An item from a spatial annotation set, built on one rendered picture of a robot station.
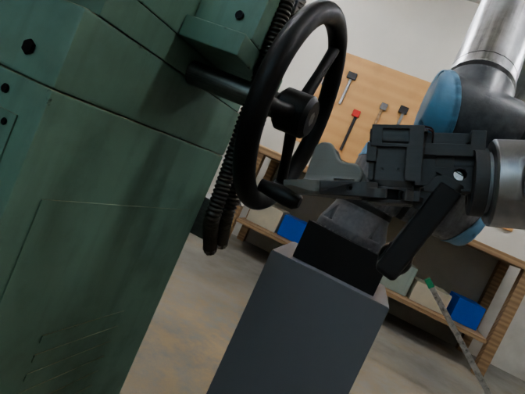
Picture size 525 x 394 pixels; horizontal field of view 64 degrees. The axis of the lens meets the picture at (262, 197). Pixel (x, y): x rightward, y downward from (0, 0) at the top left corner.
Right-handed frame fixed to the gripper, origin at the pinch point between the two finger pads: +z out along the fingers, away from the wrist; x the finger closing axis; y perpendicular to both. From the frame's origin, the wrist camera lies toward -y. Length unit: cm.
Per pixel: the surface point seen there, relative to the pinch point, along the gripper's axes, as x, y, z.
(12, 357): 5.4, -24.5, 33.8
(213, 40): -0.3, 18.6, 12.6
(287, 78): -326, 126, 98
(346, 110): -329, 96, 41
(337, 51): -10.9, 20.9, -1.8
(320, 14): 2.5, 19.8, -1.9
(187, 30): -0.3, 20.2, 16.5
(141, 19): 6.8, 18.3, 18.6
